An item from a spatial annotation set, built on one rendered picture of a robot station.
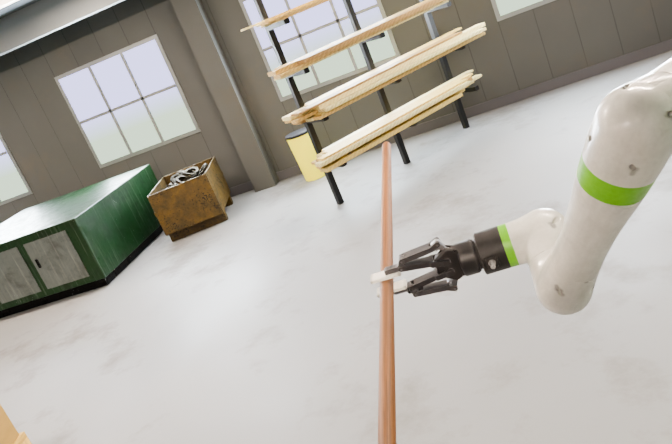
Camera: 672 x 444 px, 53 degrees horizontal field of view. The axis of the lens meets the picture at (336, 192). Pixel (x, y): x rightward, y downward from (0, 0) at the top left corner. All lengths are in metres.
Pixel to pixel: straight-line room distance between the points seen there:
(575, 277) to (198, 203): 6.97
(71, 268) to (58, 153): 2.61
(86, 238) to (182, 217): 1.13
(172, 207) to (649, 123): 7.33
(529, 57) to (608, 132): 7.27
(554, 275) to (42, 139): 9.27
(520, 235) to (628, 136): 0.46
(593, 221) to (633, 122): 0.21
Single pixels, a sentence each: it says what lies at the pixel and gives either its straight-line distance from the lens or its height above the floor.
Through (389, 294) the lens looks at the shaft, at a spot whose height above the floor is 1.36.
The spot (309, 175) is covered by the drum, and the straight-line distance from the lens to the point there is 8.22.
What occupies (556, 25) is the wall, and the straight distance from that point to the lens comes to 8.29.
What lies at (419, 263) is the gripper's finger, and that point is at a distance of 1.46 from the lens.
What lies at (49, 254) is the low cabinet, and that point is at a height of 0.55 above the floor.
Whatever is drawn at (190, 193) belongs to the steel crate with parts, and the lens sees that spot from 8.01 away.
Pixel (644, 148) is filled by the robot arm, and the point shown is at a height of 1.61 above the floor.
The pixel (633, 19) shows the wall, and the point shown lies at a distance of 8.43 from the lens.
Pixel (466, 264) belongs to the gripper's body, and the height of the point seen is 1.36.
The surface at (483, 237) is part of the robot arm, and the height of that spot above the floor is 1.40.
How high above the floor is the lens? 1.97
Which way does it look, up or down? 15 degrees down
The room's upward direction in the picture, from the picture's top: 22 degrees counter-clockwise
